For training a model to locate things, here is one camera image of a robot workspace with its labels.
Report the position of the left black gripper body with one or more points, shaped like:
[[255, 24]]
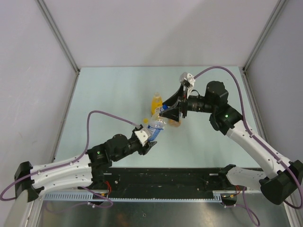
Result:
[[142, 149]]

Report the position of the clear Pepsi bottle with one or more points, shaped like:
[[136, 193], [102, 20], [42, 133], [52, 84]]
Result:
[[157, 123]]

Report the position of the orange Pocari Sweat bottle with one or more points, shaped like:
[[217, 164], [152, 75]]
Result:
[[174, 123]]

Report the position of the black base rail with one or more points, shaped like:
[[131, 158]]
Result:
[[163, 183]]

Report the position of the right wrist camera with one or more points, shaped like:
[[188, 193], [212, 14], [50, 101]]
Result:
[[187, 81]]

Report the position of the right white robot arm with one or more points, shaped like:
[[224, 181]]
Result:
[[279, 177]]

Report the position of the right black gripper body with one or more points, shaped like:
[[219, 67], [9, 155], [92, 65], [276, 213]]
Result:
[[184, 105]]

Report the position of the yellow juice bottle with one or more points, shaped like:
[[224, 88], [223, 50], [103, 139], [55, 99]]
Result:
[[156, 102]]

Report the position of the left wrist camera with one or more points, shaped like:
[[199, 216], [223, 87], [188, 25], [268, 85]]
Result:
[[142, 134]]

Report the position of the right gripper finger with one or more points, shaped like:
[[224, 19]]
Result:
[[174, 98], [171, 112]]

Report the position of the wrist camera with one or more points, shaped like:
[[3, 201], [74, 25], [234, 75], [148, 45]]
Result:
[[142, 134], [187, 81]]

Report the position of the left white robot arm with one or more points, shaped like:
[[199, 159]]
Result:
[[84, 170]]

